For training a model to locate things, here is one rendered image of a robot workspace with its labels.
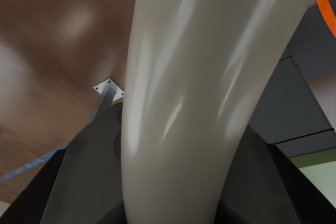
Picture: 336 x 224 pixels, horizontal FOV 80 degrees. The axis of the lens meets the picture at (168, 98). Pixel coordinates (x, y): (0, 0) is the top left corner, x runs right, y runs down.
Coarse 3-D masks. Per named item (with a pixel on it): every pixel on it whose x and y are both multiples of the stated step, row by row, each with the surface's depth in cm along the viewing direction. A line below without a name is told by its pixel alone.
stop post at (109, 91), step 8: (104, 80) 159; (112, 80) 159; (96, 88) 165; (104, 88) 165; (112, 88) 164; (120, 88) 164; (104, 96) 154; (112, 96) 161; (120, 96) 170; (96, 104) 152; (104, 104) 151; (96, 112) 142; (88, 120) 141
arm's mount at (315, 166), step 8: (320, 152) 53; (328, 152) 52; (296, 160) 55; (304, 160) 54; (312, 160) 53; (320, 160) 52; (328, 160) 50; (304, 168) 53; (312, 168) 53; (320, 168) 53; (328, 168) 52; (312, 176) 56; (320, 176) 55; (328, 176) 55; (320, 184) 59; (328, 184) 58; (328, 192) 61
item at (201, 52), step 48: (144, 0) 3; (192, 0) 3; (240, 0) 3; (288, 0) 3; (144, 48) 3; (192, 48) 3; (240, 48) 3; (144, 96) 4; (192, 96) 3; (240, 96) 3; (144, 144) 4; (192, 144) 4; (144, 192) 5; (192, 192) 4
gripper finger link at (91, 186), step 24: (96, 120) 10; (120, 120) 12; (72, 144) 9; (96, 144) 9; (120, 144) 10; (72, 168) 8; (96, 168) 8; (120, 168) 8; (72, 192) 7; (96, 192) 7; (120, 192) 7; (48, 216) 6; (72, 216) 6; (96, 216) 6; (120, 216) 7
